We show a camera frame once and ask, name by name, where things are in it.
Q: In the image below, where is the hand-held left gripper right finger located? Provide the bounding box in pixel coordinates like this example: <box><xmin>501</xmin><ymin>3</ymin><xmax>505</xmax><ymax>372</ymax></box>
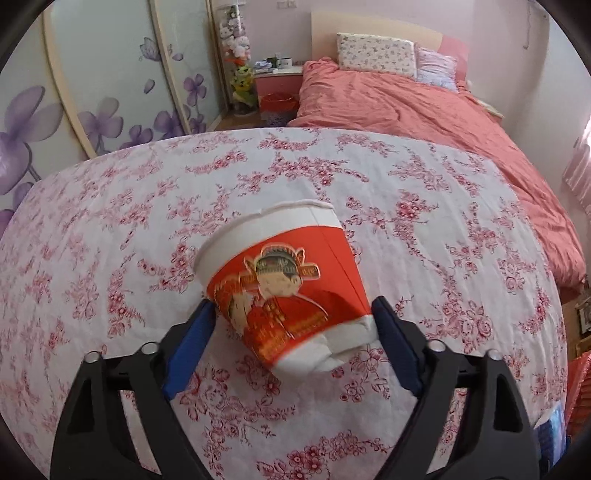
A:
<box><xmin>372</xmin><ymin>295</ymin><xmax>541</xmax><ymax>480</ymax></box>

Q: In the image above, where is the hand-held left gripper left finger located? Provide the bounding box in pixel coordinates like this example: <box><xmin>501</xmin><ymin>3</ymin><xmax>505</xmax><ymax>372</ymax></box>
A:
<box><xmin>50</xmin><ymin>299</ymin><xmax>218</xmax><ymax>480</ymax></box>

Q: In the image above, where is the red white paper cup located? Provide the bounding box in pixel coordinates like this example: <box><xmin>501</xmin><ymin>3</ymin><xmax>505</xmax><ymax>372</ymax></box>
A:
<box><xmin>193</xmin><ymin>199</ymin><xmax>379</xmax><ymax>380</ymax></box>

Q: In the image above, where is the red bin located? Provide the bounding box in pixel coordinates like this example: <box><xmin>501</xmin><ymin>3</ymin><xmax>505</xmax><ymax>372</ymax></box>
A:
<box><xmin>567</xmin><ymin>351</ymin><xmax>591</xmax><ymax>439</ymax></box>

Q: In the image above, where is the pink floral quilt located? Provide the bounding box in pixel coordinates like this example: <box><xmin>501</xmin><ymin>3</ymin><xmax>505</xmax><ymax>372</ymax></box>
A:
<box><xmin>0</xmin><ymin>127</ymin><xmax>568</xmax><ymax>480</ymax></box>

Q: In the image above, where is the blue packet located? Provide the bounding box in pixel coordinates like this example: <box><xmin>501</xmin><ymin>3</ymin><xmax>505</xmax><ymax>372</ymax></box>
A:
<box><xmin>536</xmin><ymin>404</ymin><xmax>566</xmax><ymax>469</ymax></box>

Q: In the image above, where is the salmon duvet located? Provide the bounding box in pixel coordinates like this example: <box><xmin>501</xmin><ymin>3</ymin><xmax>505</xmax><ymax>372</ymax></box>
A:
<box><xmin>286</xmin><ymin>58</ymin><xmax>587</xmax><ymax>289</ymax></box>

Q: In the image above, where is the pink curtain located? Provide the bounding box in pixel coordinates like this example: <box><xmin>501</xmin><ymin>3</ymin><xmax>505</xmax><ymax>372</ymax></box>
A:
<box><xmin>562</xmin><ymin>120</ymin><xmax>591</xmax><ymax>208</ymax></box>

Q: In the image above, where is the red basket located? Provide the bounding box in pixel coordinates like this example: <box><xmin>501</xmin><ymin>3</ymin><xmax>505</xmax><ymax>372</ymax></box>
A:
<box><xmin>259</xmin><ymin>92</ymin><xmax>297</xmax><ymax>126</ymax></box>

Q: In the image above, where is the striped pink pillow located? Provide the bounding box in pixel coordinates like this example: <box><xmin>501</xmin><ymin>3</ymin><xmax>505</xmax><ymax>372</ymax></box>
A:
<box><xmin>414</xmin><ymin>46</ymin><xmax>459</xmax><ymax>90</ymax></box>

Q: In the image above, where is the pink nightstand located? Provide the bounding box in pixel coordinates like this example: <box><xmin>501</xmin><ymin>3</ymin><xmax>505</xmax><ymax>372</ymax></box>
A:
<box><xmin>253</xmin><ymin>65</ymin><xmax>303</xmax><ymax>100</ymax></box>

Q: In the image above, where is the wardrobe with purple flowers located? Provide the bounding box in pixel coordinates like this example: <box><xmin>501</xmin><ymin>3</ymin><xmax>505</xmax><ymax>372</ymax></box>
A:
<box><xmin>0</xmin><ymin>0</ymin><xmax>232</xmax><ymax>222</ymax></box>

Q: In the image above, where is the floral white pillow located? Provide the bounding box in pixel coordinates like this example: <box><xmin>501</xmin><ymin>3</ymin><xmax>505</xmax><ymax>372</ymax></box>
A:
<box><xmin>336</xmin><ymin>32</ymin><xmax>416</xmax><ymax>77</ymax></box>

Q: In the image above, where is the hanging bag of plush toys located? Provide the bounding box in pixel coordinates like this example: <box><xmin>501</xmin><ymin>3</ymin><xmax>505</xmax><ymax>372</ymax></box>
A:
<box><xmin>222</xmin><ymin>4</ymin><xmax>256</xmax><ymax>114</ymax></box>

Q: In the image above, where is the plain pink pillow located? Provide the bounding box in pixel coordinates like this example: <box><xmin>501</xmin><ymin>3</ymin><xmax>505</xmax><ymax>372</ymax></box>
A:
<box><xmin>438</xmin><ymin>38</ymin><xmax>469</xmax><ymax>84</ymax></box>

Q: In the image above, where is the beige headboard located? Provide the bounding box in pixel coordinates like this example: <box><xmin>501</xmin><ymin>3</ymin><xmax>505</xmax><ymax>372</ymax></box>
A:
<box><xmin>310</xmin><ymin>11</ymin><xmax>444</xmax><ymax>65</ymax></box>

